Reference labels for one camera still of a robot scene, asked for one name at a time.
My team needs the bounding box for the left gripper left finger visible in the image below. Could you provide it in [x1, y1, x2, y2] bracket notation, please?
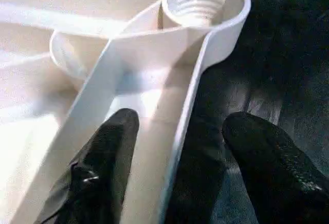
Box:
[32, 108, 141, 224]

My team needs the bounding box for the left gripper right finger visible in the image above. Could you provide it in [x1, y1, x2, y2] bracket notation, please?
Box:
[221, 111, 329, 224]

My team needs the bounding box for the white plastic table top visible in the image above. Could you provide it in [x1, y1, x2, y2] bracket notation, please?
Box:
[0, 0, 252, 224]

